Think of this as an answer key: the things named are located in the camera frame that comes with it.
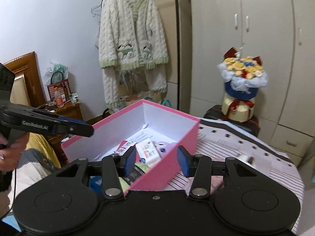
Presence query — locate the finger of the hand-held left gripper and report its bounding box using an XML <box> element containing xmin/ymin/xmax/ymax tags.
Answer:
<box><xmin>53</xmin><ymin>115</ymin><xmax>95</xmax><ymax>137</ymax></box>

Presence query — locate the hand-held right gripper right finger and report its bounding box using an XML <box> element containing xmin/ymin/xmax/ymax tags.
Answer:
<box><xmin>177</xmin><ymin>146</ymin><xmax>258</xmax><ymax>200</ymax></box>

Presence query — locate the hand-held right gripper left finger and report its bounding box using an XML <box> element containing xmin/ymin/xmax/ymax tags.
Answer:
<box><xmin>56</xmin><ymin>148</ymin><xmax>137</xmax><ymax>200</ymax></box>

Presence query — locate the green white packet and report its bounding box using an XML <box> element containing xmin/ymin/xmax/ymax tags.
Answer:
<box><xmin>118</xmin><ymin>163</ymin><xmax>151</xmax><ymax>186</ymax></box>

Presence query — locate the pink cardboard box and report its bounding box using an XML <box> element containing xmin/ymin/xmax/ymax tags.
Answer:
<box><xmin>61</xmin><ymin>99</ymin><xmax>200</xmax><ymax>193</ymax></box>

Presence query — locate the small red white packet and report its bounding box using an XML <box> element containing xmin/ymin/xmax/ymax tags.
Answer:
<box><xmin>116</xmin><ymin>140</ymin><xmax>137</xmax><ymax>156</ymax></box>

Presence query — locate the white colourful printed packet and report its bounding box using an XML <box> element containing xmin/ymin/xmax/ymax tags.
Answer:
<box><xmin>135</xmin><ymin>138</ymin><xmax>161</xmax><ymax>165</ymax></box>

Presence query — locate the blue packet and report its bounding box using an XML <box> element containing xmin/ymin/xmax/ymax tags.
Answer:
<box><xmin>90</xmin><ymin>176</ymin><xmax>104</xmax><ymax>192</ymax></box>

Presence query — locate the person's left hand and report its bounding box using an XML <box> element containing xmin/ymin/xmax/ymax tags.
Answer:
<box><xmin>0</xmin><ymin>133</ymin><xmax>30</xmax><ymax>173</ymax></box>

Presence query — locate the wooden nightstand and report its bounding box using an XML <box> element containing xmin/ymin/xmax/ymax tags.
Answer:
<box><xmin>37</xmin><ymin>101</ymin><xmax>84</xmax><ymax>128</ymax></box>

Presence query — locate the printed paper sheet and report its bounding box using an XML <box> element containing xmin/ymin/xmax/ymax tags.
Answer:
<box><xmin>94</xmin><ymin>125</ymin><xmax>153</xmax><ymax>160</ymax></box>

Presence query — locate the orange drink bottle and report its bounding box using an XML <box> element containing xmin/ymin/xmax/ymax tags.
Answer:
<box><xmin>55</xmin><ymin>87</ymin><xmax>65</xmax><ymax>108</ymax></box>

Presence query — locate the yellow blanket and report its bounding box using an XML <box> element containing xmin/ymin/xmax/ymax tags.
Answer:
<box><xmin>15</xmin><ymin>133</ymin><xmax>62</xmax><ymax>177</ymax></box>

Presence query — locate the brown patterned tote bag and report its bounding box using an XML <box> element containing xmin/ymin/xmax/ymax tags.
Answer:
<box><xmin>47</xmin><ymin>71</ymin><xmax>70</xmax><ymax>104</ymax></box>

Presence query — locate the wooden headboard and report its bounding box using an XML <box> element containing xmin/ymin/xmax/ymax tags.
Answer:
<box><xmin>2</xmin><ymin>52</ymin><xmax>46</xmax><ymax>109</ymax></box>

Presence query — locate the striped tablecloth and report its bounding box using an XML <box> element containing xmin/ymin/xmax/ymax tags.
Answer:
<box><xmin>128</xmin><ymin>118</ymin><xmax>306</xmax><ymax>231</ymax></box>

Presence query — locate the dark suitcase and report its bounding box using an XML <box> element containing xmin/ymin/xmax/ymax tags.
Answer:
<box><xmin>204</xmin><ymin>104</ymin><xmax>260</xmax><ymax>137</ymax></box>

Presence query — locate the clear plastic bag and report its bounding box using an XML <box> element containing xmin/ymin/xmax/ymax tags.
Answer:
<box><xmin>45</xmin><ymin>60</ymin><xmax>69</xmax><ymax>84</ymax></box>

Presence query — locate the gold gift box red ribbon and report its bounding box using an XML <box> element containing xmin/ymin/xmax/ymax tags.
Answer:
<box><xmin>221</xmin><ymin>95</ymin><xmax>256</xmax><ymax>123</ymax></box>

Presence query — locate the white green knitted cardigan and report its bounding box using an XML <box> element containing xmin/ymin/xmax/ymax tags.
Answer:
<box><xmin>95</xmin><ymin>0</ymin><xmax>170</xmax><ymax>109</ymax></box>

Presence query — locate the flower bouquet with blue wrap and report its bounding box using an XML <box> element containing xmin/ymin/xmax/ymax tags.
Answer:
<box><xmin>217</xmin><ymin>47</ymin><xmax>269</xmax><ymax>101</ymax></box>

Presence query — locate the beige wardrobe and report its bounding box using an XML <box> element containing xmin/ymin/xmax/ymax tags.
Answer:
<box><xmin>177</xmin><ymin>0</ymin><xmax>315</xmax><ymax>165</ymax></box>

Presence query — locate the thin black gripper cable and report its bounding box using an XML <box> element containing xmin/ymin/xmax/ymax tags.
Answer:
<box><xmin>9</xmin><ymin>170</ymin><xmax>18</xmax><ymax>212</ymax></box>

